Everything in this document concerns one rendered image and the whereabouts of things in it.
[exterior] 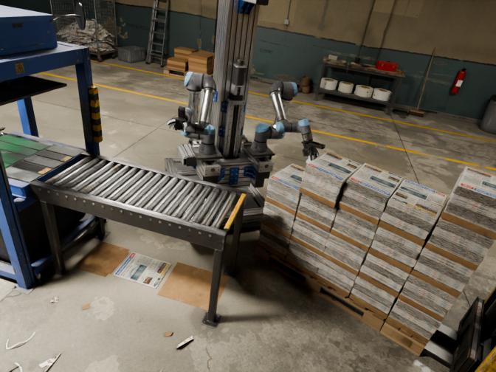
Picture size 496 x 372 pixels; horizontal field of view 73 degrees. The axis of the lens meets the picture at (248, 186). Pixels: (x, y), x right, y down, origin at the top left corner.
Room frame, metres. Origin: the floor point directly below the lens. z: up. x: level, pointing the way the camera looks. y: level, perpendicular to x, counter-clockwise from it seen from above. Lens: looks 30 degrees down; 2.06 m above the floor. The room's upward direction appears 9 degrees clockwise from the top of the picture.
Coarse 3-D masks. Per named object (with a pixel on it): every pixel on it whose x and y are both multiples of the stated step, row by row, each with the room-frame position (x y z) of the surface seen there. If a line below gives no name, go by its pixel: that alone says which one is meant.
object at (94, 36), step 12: (72, 0) 9.34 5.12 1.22; (108, 0) 9.17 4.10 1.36; (72, 12) 9.28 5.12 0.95; (108, 12) 8.93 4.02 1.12; (60, 24) 8.54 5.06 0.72; (72, 24) 8.80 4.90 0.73; (96, 24) 8.38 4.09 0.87; (60, 36) 8.75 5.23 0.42; (72, 36) 8.61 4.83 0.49; (84, 36) 8.60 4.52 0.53; (96, 36) 8.37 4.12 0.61; (96, 48) 8.38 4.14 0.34; (108, 48) 8.90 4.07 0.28
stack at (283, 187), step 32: (288, 192) 2.20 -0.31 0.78; (288, 224) 2.17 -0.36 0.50; (352, 224) 1.93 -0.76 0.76; (256, 256) 2.29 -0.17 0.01; (288, 256) 2.13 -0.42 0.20; (320, 256) 2.00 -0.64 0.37; (352, 256) 1.88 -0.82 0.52; (416, 256) 1.69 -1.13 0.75; (320, 288) 1.95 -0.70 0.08; (352, 288) 1.85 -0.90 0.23; (384, 320) 1.69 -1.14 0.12
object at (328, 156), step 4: (328, 152) 2.41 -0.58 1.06; (320, 156) 2.31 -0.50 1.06; (324, 156) 2.31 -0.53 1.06; (328, 156) 2.33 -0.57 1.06; (332, 156) 2.33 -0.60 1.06; (336, 156) 2.34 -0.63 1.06; (340, 156) 2.36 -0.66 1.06; (332, 160) 2.27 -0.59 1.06; (336, 160) 2.28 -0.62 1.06; (340, 160) 2.29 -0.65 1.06; (344, 160) 2.30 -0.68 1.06; (348, 160) 2.31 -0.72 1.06; (340, 164) 2.23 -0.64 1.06; (344, 164) 2.24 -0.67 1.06; (348, 164) 2.25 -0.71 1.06; (352, 164) 2.26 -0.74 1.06; (356, 164) 2.27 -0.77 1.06; (352, 168) 2.18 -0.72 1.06; (356, 168) 2.20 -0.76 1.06
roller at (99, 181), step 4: (120, 164) 2.20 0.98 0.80; (112, 168) 2.11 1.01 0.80; (116, 168) 2.13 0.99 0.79; (120, 168) 2.17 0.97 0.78; (108, 172) 2.05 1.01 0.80; (112, 172) 2.08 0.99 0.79; (116, 172) 2.11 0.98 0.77; (100, 176) 1.98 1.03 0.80; (104, 176) 1.99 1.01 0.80; (108, 176) 2.02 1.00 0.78; (96, 180) 1.92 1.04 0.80; (100, 180) 1.94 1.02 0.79; (104, 180) 1.97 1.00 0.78; (92, 184) 1.87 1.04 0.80; (96, 184) 1.89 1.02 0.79; (100, 184) 1.93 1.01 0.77; (84, 188) 1.81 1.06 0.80; (88, 188) 1.82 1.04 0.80; (92, 188) 1.84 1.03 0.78; (84, 192) 1.77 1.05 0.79; (88, 192) 1.80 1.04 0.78
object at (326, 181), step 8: (312, 168) 2.09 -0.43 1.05; (320, 168) 2.10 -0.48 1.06; (328, 168) 2.12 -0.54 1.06; (336, 168) 2.14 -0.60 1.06; (304, 176) 2.13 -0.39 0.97; (312, 176) 2.09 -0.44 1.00; (320, 176) 2.06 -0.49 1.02; (328, 176) 2.02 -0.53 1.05; (336, 176) 2.02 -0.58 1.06; (344, 176) 2.03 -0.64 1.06; (304, 184) 2.12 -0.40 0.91; (312, 184) 2.09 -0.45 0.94; (320, 184) 2.05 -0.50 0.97; (328, 184) 2.02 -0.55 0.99; (336, 184) 1.99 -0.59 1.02; (344, 184) 2.02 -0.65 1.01; (312, 192) 2.08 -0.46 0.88; (320, 192) 2.05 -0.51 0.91; (328, 192) 2.01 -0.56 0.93; (336, 192) 1.99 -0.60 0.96; (336, 200) 1.98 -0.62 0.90
